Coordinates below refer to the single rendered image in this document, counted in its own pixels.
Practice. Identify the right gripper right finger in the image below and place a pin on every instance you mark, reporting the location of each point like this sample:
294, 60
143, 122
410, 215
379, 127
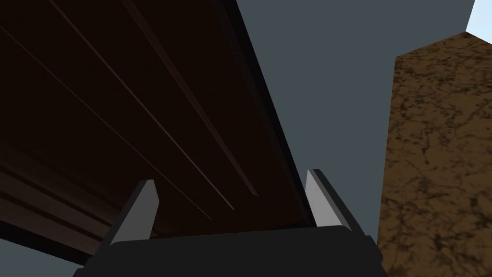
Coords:
324, 207

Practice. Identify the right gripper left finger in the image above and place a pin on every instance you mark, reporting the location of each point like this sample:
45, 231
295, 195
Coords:
139, 217

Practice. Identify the dark brown wooden cupboard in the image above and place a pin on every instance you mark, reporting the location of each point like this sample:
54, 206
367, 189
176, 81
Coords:
127, 115

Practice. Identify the brown marbled cabinet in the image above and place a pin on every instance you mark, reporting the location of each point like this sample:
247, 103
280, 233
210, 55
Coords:
438, 154

